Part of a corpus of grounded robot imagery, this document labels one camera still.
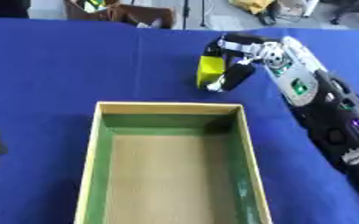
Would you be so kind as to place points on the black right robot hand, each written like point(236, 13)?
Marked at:
point(238, 76)

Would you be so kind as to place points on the yellow block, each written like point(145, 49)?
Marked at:
point(210, 70)

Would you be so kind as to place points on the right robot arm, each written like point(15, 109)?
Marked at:
point(330, 110)

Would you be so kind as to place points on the open cardboard box green inside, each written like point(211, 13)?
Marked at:
point(172, 163)

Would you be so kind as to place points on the yellow bag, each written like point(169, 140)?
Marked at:
point(251, 5)

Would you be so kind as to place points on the black tripod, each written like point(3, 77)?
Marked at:
point(186, 13)

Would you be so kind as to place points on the brown wooden chair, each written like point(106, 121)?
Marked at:
point(126, 13)

